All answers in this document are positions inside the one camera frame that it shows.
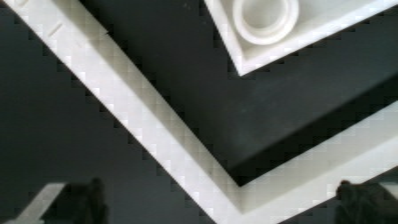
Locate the white square tabletop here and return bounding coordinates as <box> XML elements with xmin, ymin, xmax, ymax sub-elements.
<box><xmin>205</xmin><ymin>0</ymin><xmax>398</xmax><ymax>76</ymax></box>

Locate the white U-shaped fence frame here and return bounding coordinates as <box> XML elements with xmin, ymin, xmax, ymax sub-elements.
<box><xmin>4</xmin><ymin>0</ymin><xmax>398</xmax><ymax>224</ymax></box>

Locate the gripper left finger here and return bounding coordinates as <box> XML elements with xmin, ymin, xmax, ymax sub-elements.
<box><xmin>4</xmin><ymin>177</ymin><xmax>111</xmax><ymax>224</ymax></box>

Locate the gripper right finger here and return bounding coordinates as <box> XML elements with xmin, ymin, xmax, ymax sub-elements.
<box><xmin>334</xmin><ymin>180</ymin><xmax>398</xmax><ymax>224</ymax></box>

